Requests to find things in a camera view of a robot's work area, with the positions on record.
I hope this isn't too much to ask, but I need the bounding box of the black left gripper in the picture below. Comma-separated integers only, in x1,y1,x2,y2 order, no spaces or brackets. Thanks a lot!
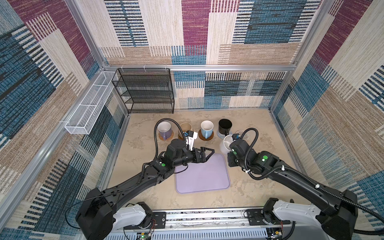
172,147,214,169

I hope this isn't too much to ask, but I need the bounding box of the white ceramic mug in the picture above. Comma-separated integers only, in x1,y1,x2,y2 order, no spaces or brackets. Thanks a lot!
220,135,234,155

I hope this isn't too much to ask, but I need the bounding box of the brown wooden round coaster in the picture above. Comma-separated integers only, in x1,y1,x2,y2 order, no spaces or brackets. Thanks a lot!
198,130,215,142

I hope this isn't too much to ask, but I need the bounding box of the light blue handled mug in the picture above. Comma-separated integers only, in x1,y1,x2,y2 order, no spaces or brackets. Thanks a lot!
201,120,214,139

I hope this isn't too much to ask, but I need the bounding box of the black ceramic mug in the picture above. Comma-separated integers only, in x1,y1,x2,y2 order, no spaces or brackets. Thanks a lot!
218,119,233,136

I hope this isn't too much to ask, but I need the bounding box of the beige ceramic mug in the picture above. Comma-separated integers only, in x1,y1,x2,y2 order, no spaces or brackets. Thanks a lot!
180,122,193,133

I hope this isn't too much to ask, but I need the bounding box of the lavender mug white inside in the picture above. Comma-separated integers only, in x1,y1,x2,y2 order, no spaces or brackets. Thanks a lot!
157,121,173,133

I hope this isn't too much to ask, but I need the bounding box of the clear patterned glass coaster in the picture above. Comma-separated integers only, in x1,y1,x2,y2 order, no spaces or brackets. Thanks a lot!
235,130,249,141

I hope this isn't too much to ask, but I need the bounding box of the blue-grey woven round coaster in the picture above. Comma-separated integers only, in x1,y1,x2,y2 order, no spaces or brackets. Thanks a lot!
217,132,226,139

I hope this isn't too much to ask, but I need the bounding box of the tan wicker round coaster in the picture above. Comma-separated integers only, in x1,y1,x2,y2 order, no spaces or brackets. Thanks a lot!
158,131,174,141

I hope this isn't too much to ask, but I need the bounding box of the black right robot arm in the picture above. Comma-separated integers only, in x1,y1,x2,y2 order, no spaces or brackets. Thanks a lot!
228,139,358,240

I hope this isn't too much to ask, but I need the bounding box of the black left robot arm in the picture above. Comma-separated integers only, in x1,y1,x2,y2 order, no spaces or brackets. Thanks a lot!
75,147,215,240

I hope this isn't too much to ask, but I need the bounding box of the lavender plastic tray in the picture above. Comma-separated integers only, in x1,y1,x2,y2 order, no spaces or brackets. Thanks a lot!
175,154,231,194

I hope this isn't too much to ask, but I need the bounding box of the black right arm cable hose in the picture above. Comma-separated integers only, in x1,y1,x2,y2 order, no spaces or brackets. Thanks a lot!
281,166,384,236

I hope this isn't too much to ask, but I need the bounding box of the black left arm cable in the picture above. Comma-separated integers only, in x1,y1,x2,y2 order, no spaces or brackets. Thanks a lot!
153,117,187,160

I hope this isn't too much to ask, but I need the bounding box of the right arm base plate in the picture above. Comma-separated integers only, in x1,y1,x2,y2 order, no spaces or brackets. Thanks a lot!
243,208,292,226

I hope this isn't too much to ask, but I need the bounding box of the aluminium front rail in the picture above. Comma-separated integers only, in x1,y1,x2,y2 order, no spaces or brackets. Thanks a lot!
74,206,334,240

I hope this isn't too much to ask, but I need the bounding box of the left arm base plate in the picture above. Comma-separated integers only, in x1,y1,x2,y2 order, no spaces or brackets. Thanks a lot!
124,212,167,230

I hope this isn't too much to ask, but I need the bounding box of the black wire mesh shelf rack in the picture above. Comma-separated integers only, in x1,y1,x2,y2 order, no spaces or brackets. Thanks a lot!
112,68,175,114

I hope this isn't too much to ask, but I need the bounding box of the white wire mesh wall basket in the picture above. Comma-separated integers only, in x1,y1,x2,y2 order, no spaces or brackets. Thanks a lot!
65,72,115,135

